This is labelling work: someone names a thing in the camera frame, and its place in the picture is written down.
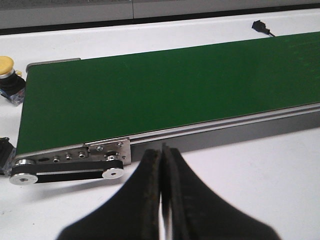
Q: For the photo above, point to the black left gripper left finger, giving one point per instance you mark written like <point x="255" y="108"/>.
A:
<point x="130" y="214"/>

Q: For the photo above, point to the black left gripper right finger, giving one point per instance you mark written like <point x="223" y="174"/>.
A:
<point x="192" y="211"/>

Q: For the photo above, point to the green conveyor belt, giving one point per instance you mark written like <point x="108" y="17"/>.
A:
<point x="89" y="100"/>

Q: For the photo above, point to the black switch at left edge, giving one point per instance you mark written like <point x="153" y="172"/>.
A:
<point x="7" y="154"/>

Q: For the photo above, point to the aluminium conveyor side rail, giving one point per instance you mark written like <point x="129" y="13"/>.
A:
<point x="190" y="137"/>

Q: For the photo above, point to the black sensor with cable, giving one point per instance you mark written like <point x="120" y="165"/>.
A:
<point x="260" y="27"/>

